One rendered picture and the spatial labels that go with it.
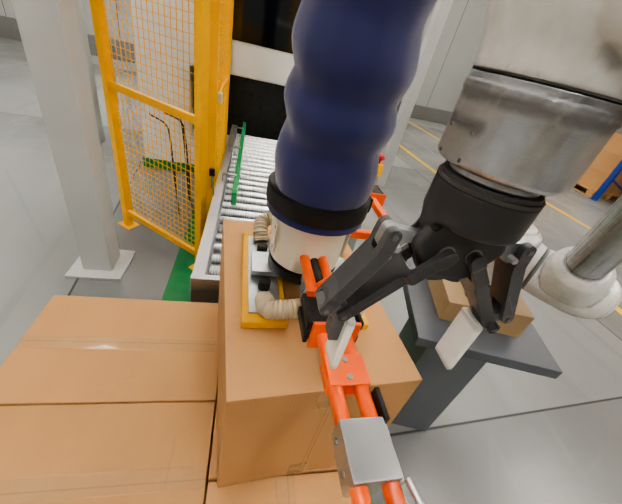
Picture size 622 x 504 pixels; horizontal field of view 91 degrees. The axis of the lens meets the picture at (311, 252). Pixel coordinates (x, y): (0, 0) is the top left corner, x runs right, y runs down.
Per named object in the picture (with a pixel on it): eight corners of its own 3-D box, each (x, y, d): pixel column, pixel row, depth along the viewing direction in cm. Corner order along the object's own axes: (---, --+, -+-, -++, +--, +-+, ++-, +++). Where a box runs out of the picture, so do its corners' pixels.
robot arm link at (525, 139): (444, 63, 21) (411, 147, 25) (539, 82, 14) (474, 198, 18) (547, 90, 24) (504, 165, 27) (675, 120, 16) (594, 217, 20)
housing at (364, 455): (327, 435, 41) (336, 418, 39) (374, 431, 43) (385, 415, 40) (339, 499, 36) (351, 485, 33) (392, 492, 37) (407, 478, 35)
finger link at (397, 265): (461, 262, 24) (455, 251, 23) (343, 330, 27) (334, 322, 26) (438, 235, 27) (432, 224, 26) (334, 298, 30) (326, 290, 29)
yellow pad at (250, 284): (242, 237, 91) (243, 222, 88) (276, 240, 94) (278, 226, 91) (240, 328, 64) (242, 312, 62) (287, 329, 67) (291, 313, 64)
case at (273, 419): (218, 306, 121) (222, 219, 98) (314, 304, 133) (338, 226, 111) (216, 488, 75) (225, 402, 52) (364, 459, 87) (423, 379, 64)
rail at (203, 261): (230, 143, 318) (231, 124, 307) (235, 144, 319) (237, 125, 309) (190, 308, 135) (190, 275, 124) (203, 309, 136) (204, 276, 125)
